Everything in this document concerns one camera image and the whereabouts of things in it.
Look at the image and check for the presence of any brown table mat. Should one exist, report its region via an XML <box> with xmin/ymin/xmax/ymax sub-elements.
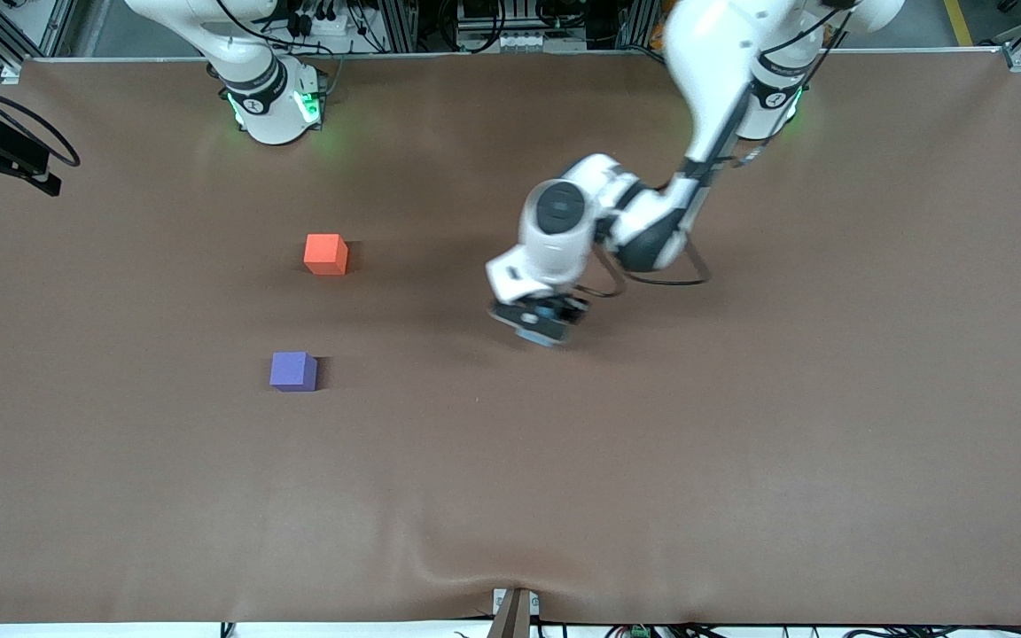
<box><xmin>0</xmin><ymin>49</ymin><xmax>1021</xmax><ymax>626</ymax></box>

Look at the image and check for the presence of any purple foam block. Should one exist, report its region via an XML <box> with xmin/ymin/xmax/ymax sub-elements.
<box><xmin>269</xmin><ymin>352</ymin><xmax>318</xmax><ymax>392</ymax></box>

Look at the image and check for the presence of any orange foam block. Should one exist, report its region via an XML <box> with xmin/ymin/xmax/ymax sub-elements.
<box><xmin>304</xmin><ymin>234</ymin><xmax>349</xmax><ymax>276</ymax></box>

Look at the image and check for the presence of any white connector block row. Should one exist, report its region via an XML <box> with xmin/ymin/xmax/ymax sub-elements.
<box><xmin>457</xmin><ymin>31</ymin><xmax>587</xmax><ymax>52</ymax></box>

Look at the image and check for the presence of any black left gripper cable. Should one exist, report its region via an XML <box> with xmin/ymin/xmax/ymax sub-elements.
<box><xmin>581</xmin><ymin>239</ymin><xmax>712</xmax><ymax>298</ymax></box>

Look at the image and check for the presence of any grey clamp bracket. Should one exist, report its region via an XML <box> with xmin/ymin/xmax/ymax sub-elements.
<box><xmin>488</xmin><ymin>587</ymin><xmax>540</xmax><ymax>638</ymax></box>

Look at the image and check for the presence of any white power strip with plugs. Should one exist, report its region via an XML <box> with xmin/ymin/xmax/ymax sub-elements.
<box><xmin>284</xmin><ymin>0</ymin><xmax>361</xmax><ymax>36</ymax></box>

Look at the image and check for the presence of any light blue foam block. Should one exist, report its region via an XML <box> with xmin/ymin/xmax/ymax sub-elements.
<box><xmin>515</xmin><ymin>321</ymin><xmax>569</xmax><ymax>348</ymax></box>

